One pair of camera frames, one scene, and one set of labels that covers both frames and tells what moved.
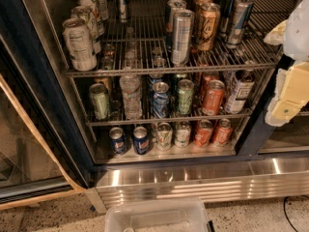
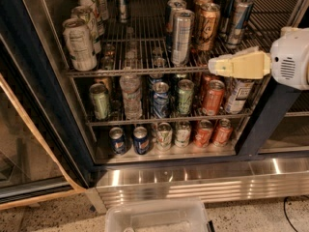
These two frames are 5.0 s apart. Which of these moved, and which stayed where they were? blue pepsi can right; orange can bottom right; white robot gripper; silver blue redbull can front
Moved: white robot gripper
Stayed: orange can bottom right; blue pepsi can right; silver blue redbull can front
